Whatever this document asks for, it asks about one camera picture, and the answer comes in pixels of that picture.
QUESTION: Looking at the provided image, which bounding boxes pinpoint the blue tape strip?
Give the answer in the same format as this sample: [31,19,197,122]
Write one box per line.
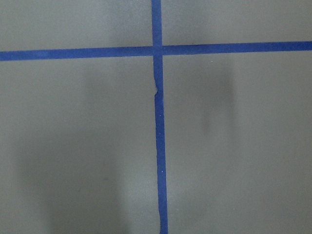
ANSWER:
[151,0,169,234]
[0,40,312,62]

